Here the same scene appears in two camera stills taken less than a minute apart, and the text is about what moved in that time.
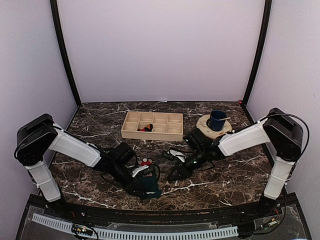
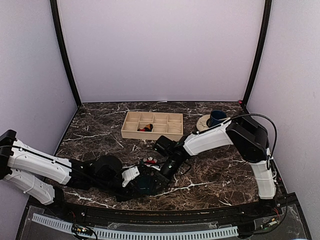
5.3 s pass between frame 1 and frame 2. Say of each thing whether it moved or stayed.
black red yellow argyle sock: stayed
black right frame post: stayed
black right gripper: moved
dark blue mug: stayed
